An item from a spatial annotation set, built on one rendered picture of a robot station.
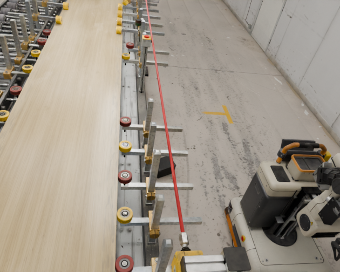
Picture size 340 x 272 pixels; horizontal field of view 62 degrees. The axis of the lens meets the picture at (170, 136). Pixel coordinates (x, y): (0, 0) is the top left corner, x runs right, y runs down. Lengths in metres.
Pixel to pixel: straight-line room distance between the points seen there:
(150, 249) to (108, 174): 0.46
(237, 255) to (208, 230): 2.07
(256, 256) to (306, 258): 0.39
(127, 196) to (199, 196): 1.06
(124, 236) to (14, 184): 0.65
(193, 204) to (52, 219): 1.52
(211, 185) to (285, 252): 0.93
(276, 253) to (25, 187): 1.75
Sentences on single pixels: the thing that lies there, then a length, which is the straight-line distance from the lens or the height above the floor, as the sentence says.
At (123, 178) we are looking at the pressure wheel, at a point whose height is 0.91.
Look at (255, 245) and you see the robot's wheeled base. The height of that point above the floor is 0.28.
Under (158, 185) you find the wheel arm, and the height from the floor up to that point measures 0.82.
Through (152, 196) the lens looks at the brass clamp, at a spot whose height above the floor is 0.82.
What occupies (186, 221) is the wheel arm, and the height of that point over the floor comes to 0.84.
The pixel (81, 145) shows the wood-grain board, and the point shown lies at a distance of 1.80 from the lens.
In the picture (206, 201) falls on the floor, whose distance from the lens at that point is 2.76.
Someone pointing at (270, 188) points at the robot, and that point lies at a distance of 2.03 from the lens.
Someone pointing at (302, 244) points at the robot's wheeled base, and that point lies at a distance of 2.52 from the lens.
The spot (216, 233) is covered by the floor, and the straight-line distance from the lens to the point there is 2.61.
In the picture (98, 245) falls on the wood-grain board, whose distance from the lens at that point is 1.40.
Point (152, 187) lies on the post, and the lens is 1.63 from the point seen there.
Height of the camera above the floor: 2.14
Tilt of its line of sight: 40 degrees down
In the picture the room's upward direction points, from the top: 11 degrees clockwise
